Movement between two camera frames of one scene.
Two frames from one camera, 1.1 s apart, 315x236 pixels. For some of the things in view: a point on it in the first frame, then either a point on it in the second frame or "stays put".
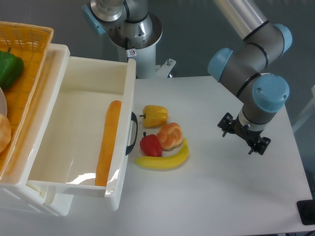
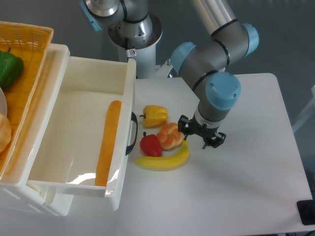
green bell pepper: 11,68 stays put
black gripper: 249,135 -> 206,132
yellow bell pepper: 155,116 stays put
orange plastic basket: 30,43 stays put
